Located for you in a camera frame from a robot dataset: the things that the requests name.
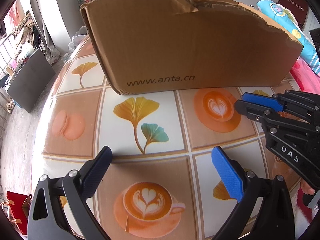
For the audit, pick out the patterned tablecloth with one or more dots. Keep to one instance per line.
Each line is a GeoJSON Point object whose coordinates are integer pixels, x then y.
{"type": "Point", "coordinates": [164, 138]}

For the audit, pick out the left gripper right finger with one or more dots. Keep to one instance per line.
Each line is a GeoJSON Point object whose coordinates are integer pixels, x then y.
{"type": "Point", "coordinates": [228, 174]}

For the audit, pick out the brown cardboard box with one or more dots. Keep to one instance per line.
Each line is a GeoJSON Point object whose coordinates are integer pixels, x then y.
{"type": "Point", "coordinates": [147, 46]}

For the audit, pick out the dark red door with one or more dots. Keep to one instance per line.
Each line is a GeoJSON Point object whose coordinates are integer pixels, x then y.
{"type": "Point", "coordinates": [299, 9]}

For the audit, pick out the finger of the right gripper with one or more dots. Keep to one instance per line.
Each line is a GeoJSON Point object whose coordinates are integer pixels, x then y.
{"type": "Point", "coordinates": [263, 101]}
{"type": "Point", "coordinates": [251, 110]}

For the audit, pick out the red gift bag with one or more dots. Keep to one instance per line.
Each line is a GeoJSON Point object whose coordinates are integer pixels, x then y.
{"type": "Point", "coordinates": [16, 209]}

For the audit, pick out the white plastic bag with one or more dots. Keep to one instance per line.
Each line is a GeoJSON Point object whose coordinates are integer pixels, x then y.
{"type": "Point", "coordinates": [77, 38]}

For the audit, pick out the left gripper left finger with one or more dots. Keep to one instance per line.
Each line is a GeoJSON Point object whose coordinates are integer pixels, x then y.
{"type": "Point", "coordinates": [93, 171]}

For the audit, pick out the right hand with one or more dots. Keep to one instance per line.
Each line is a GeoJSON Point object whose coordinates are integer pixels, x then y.
{"type": "Point", "coordinates": [306, 188]}

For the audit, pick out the blue cartoon pillow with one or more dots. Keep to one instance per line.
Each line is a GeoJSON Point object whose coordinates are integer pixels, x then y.
{"type": "Point", "coordinates": [286, 19]}

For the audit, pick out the dark grey cabinet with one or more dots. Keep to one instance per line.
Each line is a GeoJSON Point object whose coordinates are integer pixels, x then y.
{"type": "Point", "coordinates": [30, 81]}

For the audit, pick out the pink blanket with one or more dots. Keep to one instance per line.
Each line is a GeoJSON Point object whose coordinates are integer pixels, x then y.
{"type": "Point", "coordinates": [306, 79]}

